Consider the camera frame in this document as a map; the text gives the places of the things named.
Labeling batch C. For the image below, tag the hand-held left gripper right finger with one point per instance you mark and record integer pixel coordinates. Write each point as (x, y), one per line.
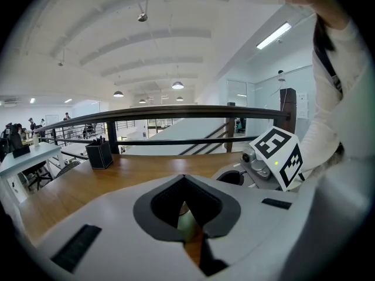
(263, 230)

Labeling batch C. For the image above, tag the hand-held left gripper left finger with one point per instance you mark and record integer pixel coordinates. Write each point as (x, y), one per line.
(111, 239)

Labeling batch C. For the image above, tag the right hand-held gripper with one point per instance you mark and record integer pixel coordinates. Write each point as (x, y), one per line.
(275, 145)

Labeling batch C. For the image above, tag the person's right forearm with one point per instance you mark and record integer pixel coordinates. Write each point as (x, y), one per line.
(316, 139)

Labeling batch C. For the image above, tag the glass partition door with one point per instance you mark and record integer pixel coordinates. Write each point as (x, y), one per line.
(237, 92)

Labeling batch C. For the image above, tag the dark round-back chair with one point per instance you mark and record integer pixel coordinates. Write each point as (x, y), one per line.
(68, 168)

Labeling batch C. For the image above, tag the black pen holder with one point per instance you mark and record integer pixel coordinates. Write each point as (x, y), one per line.
(98, 157)

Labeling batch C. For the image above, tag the black pendant lamp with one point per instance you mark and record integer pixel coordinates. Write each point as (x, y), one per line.
(179, 98)
(118, 94)
(177, 85)
(142, 101)

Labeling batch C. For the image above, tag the black office chair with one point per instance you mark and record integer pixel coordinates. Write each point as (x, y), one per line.
(36, 171)

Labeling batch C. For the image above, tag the white desk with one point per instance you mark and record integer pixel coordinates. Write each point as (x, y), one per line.
(29, 159)

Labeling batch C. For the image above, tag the white bottle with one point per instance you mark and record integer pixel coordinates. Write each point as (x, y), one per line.
(36, 140)

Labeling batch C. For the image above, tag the black box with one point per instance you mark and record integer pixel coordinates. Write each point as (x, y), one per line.
(22, 151)

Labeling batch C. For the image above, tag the whiteboard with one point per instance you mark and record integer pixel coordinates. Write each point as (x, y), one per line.
(52, 120)

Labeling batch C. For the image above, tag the long ceiling light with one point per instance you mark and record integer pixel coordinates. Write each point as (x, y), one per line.
(274, 36)

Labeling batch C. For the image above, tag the person's white sweater torso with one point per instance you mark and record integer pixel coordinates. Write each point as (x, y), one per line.
(357, 98)

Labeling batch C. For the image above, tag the silver ceiling dome fixture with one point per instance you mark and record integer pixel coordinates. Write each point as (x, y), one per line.
(142, 17)

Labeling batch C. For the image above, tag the person's head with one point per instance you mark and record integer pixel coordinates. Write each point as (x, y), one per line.
(328, 7)

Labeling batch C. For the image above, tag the white wall poster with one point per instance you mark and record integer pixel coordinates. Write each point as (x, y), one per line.
(302, 104)

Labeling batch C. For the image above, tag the white security camera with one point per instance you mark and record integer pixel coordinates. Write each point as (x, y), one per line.
(281, 76)

